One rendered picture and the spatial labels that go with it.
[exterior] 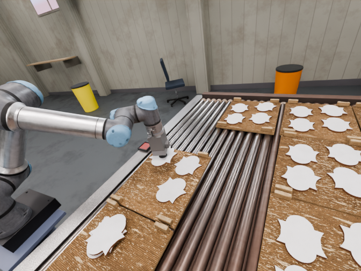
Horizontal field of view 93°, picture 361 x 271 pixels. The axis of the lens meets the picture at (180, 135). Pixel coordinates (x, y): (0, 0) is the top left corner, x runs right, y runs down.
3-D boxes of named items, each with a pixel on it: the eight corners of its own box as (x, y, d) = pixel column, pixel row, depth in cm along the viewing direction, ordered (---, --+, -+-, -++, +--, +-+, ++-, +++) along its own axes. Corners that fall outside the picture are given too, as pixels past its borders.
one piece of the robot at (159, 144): (164, 130, 71) (172, 159, 80) (168, 119, 79) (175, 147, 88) (142, 132, 73) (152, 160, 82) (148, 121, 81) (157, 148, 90)
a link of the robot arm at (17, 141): (-20, 193, 76) (-21, 81, 53) (5, 170, 88) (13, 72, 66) (13, 199, 80) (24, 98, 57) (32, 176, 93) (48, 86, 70)
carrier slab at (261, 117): (215, 127, 117) (215, 122, 114) (232, 101, 144) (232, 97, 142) (273, 135, 99) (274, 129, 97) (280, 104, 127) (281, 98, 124)
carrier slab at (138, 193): (111, 201, 81) (109, 199, 80) (158, 148, 109) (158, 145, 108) (174, 230, 64) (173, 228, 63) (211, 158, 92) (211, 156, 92)
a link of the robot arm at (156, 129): (162, 116, 78) (158, 126, 71) (164, 125, 80) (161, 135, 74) (146, 118, 79) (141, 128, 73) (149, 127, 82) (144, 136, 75)
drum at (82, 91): (103, 105, 473) (92, 80, 436) (91, 113, 440) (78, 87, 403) (92, 105, 489) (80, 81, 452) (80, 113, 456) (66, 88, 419)
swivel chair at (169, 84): (191, 97, 413) (185, 54, 360) (186, 106, 371) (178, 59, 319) (169, 98, 429) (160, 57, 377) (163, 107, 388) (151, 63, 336)
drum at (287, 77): (271, 98, 333) (275, 65, 299) (294, 98, 317) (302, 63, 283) (271, 107, 306) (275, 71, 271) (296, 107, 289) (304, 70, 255)
